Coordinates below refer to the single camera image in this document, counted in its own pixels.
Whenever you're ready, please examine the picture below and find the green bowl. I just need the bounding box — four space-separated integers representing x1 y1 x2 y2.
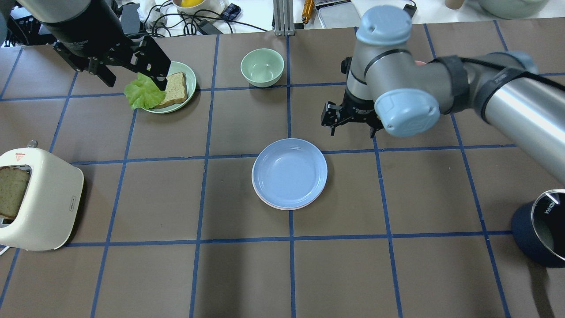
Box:
240 48 285 88

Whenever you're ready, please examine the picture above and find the bread slice in toaster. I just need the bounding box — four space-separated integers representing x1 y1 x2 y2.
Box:
0 167 30 220

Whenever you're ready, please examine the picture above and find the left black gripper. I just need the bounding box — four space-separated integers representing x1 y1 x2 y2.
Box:
42 0 171 91

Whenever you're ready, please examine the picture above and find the beige bowl with toys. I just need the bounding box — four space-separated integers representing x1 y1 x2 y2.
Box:
172 0 228 15

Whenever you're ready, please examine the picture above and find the aluminium frame post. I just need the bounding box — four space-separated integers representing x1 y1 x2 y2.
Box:
273 0 295 36

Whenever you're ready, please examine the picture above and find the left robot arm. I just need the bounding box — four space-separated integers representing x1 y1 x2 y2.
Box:
20 0 171 91

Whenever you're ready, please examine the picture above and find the blue plate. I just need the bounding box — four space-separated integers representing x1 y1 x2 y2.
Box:
252 138 328 197

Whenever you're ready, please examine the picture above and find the light green plate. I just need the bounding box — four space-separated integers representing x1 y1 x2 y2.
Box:
147 61 197 114

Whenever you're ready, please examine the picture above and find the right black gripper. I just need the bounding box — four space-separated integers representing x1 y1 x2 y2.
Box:
321 88 384 138

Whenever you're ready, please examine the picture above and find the green lettuce leaf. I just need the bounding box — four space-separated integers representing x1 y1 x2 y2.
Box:
124 73 166 110

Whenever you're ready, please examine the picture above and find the white toaster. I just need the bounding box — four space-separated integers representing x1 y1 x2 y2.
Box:
0 141 84 251

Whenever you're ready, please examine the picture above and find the bread slice on plate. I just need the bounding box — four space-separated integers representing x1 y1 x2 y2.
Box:
155 71 188 109

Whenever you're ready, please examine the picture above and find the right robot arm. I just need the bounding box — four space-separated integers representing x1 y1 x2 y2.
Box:
321 5 565 182

